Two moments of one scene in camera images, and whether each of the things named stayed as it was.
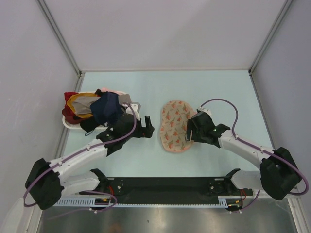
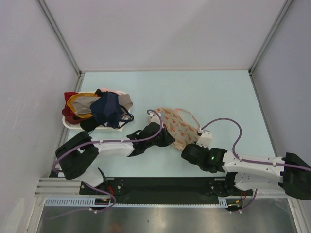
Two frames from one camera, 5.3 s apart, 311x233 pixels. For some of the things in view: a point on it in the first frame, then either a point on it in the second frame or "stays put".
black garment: [89, 124] stays put
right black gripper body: [198, 134] to [200, 147]
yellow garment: [71, 106] stays put
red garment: [68, 113] stays put
